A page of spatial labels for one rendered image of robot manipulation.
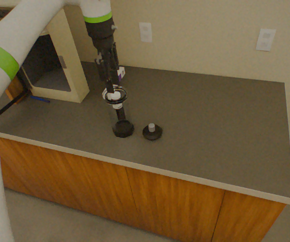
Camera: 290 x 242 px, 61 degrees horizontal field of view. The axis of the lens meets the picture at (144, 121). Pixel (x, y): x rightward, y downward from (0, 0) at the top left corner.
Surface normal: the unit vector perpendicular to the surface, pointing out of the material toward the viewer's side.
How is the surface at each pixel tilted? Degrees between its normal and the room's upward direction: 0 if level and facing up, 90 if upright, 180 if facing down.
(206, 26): 90
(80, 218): 0
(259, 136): 0
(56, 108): 0
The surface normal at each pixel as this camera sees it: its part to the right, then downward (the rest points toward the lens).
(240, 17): -0.32, 0.69
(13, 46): 0.84, -0.11
